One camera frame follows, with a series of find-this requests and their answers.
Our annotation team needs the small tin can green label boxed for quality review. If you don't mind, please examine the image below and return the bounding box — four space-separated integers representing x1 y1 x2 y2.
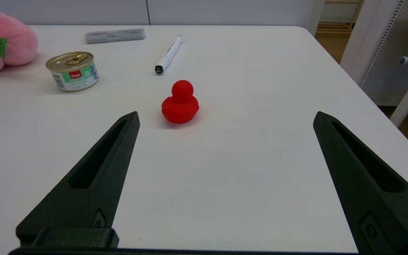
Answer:
46 51 99 92

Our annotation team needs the pink plush peach green leaf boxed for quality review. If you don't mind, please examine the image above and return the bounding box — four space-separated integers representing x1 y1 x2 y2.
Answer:
0 11 38 75

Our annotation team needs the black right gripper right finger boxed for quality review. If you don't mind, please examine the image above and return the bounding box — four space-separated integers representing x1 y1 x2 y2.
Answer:
313 111 408 255

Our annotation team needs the red rubber duck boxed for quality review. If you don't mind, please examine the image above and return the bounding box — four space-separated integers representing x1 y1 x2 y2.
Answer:
161 80 200 124

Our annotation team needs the wooden shelf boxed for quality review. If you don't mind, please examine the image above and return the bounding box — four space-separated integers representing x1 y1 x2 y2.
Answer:
315 0 364 38

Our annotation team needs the white pegboard panel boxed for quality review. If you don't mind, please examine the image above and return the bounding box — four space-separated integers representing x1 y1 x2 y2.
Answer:
340 0 408 107

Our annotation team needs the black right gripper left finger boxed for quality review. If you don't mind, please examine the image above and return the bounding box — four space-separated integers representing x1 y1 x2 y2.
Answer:
16 111 141 248

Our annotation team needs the grey eraser block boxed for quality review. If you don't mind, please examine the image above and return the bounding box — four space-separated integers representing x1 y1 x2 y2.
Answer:
85 28 146 44

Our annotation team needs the white marker pen black cap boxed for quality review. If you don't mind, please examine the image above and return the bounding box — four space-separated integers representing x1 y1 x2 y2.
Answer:
155 35 182 74

